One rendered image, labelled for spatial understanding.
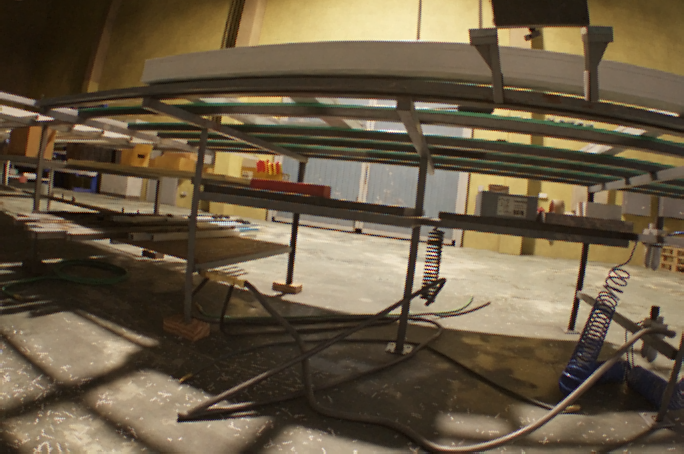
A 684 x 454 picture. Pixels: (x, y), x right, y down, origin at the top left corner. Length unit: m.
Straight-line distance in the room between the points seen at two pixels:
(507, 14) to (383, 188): 6.94
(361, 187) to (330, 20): 3.90
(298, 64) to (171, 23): 10.81
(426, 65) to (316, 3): 8.47
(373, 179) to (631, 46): 6.48
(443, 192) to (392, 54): 6.49
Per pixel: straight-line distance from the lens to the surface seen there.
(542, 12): 0.52
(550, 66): 0.82
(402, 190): 7.31
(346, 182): 7.52
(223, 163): 8.43
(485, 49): 0.52
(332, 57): 0.85
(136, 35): 12.63
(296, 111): 1.14
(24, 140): 2.64
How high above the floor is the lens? 0.58
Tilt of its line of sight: 1 degrees up
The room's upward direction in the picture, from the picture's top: 7 degrees clockwise
